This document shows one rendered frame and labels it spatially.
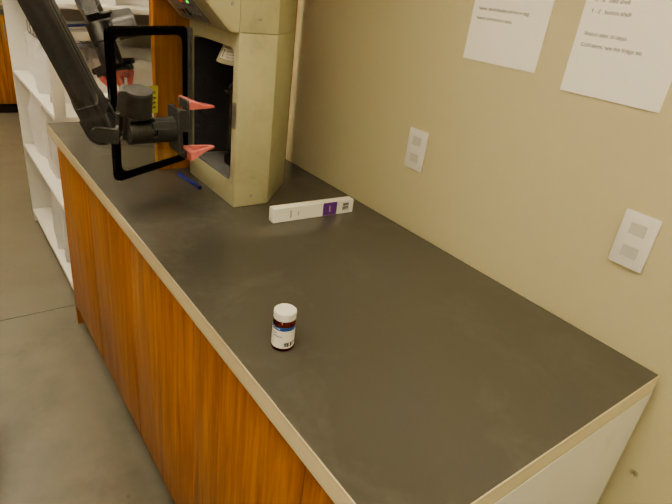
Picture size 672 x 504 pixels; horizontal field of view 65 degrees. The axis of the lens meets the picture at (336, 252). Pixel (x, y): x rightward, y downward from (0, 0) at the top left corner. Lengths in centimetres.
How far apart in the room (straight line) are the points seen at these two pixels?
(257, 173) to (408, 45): 55
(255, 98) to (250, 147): 13
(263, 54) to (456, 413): 101
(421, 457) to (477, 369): 26
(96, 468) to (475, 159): 158
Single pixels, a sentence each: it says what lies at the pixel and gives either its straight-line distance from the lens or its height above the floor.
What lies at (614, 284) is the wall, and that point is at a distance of 125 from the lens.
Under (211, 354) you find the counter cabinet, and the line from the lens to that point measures 116.
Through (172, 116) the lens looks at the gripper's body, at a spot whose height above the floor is 123.
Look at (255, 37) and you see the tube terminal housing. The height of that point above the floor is 140.
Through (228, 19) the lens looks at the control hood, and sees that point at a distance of 143.
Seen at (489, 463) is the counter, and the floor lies 94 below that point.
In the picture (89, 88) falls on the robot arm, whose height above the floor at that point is 130.
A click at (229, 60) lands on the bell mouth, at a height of 133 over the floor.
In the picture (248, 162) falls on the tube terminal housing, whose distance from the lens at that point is 153.
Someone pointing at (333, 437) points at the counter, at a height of 94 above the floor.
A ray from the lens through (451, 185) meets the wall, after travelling 146.
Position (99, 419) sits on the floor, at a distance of 225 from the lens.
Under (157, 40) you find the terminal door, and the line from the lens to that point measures 163.
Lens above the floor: 154
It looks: 26 degrees down
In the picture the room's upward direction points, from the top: 8 degrees clockwise
